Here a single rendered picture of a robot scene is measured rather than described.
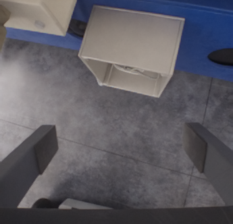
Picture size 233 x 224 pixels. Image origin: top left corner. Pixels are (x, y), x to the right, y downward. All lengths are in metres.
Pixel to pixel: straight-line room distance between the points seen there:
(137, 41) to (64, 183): 0.83
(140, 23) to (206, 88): 0.62
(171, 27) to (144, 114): 0.54
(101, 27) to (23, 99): 0.79
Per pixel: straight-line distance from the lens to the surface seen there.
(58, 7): 0.47
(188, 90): 0.97
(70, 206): 0.92
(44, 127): 0.16
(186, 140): 0.17
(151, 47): 0.44
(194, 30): 0.53
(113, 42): 0.45
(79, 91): 0.99
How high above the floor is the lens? 0.91
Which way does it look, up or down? 79 degrees down
